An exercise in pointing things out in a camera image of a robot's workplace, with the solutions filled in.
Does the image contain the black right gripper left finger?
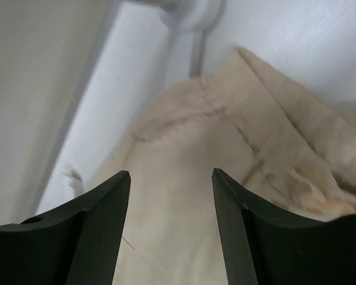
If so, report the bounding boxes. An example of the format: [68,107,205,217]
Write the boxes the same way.
[0,170,131,284]

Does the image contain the beige trousers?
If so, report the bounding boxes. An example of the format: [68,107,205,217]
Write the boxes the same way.
[95,47,356,284]

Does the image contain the white clothes rack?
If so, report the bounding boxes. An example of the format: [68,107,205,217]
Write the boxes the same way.
[36,1,222,214]

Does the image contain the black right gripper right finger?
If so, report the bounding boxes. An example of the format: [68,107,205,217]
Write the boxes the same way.
[212,169,356,284]

